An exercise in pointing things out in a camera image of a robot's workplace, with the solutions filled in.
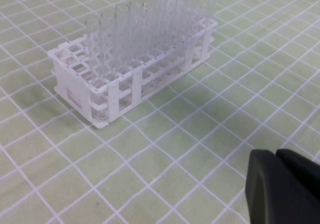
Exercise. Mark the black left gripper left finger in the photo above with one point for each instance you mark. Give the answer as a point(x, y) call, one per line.
point(274, 195)

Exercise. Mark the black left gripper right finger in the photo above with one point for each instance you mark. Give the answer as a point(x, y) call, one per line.
point(303, 169)

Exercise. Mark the white test tube rack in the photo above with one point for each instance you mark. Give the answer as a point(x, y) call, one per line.
point(104, 102)

